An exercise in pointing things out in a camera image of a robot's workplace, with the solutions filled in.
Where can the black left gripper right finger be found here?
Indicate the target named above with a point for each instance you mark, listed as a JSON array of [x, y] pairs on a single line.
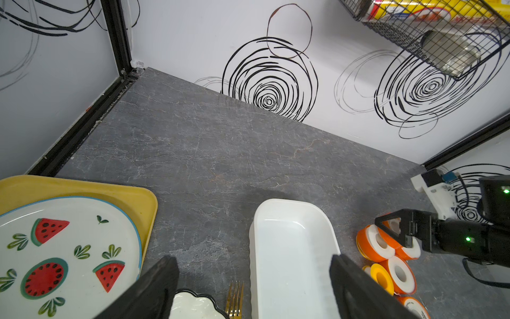
[[359, 296]]

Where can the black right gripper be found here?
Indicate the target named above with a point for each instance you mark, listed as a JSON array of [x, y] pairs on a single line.
[[479, 242]]

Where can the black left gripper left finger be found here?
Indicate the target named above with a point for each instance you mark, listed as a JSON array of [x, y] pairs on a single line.
[[151, 296]]

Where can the orange sealing tape roll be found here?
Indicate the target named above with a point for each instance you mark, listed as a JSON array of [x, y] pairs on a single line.
[[402, 252], [372, 246], [402, 276], [414, 306]]

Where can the yellow sealing tape roll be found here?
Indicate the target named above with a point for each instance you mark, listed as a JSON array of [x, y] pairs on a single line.
[[381, 276]]

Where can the white plastic storage box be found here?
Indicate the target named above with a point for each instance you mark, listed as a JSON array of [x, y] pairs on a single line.
[[292, 244]]

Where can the yellow foil wrap box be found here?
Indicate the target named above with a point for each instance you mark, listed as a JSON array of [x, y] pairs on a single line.
[[438, 11]]

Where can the white scalloped small dish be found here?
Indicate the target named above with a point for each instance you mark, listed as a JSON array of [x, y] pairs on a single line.
[[188, 304]]

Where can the gold fork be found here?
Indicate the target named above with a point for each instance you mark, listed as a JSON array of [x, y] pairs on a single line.
[[234, 305]]

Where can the watermelon pattern white plate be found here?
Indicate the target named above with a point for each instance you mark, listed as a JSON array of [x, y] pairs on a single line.
[[69, 257]]

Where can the yellow plastic tray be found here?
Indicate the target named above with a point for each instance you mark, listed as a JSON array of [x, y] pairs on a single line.
[[138, 203]]

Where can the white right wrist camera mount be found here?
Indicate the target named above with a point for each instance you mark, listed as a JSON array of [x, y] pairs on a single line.
[[440, 193]]

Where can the black wire wall basket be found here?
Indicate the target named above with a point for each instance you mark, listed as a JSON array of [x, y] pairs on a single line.
[[456, 49]]

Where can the black aluminium corner post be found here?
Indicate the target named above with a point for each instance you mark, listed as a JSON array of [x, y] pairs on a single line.
[[117, 30]]

